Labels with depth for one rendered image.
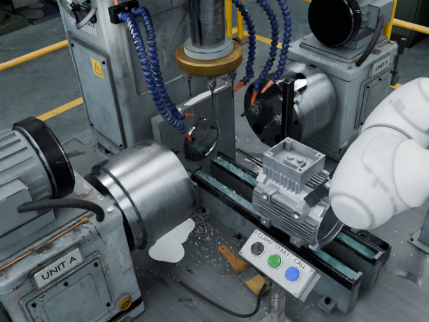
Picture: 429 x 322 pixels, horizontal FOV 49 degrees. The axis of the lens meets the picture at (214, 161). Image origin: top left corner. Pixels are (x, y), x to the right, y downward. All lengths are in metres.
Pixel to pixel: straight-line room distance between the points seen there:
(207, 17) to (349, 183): 0.64
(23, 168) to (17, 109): 3.02
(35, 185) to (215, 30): 0.57
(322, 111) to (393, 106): 0.71
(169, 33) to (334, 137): 0.68
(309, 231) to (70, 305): 0.57
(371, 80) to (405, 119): 0.87
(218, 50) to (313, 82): 0.41
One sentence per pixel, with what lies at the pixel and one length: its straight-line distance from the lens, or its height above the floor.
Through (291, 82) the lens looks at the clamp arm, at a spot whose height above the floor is 1.25.
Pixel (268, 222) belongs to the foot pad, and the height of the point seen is 0.98.
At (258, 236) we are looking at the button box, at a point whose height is 1.08.
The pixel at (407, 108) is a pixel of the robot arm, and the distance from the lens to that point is 0.83.
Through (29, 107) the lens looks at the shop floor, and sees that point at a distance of 3.98.
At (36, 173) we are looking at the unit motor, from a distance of 0.98.
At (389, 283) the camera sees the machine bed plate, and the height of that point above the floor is 0.80.
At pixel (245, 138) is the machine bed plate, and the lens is 1.85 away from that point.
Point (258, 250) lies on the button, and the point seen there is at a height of 1.07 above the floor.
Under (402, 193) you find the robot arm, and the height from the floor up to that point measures 1.41.
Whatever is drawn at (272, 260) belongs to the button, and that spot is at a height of 1.07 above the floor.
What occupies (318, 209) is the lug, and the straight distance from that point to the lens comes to 1.15.
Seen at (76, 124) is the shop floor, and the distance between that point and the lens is 3.62.
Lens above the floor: 1.87
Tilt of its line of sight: 38 degrees down
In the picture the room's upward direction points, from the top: 3 degrees counter-clockwise
